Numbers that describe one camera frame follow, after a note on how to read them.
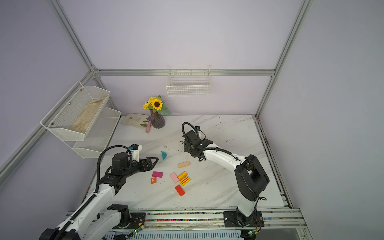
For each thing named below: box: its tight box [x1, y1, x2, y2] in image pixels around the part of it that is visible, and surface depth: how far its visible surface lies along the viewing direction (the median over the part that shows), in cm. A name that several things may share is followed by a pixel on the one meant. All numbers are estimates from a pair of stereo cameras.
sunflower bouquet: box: [143, 95, 173, 116], surface depth 97 cm
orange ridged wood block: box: [178, 171, 188, 181], surface depth 90 cm
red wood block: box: [175, 184, 186, 197], surface depth 84 cm
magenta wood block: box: [152, 171, 164, 178], surface depth 92 cm
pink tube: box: [145, 121, 151, 133], surface depth 113 cm
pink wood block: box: [170, 172, 179, 184], surface depth 90 cm
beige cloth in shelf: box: [70, 97, 107, 134], surface depth 81 cm
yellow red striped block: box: [180, 176, 191, 187], surface depth 88 cm
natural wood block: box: [177, 161, 191, 169], surface depth 97 cm
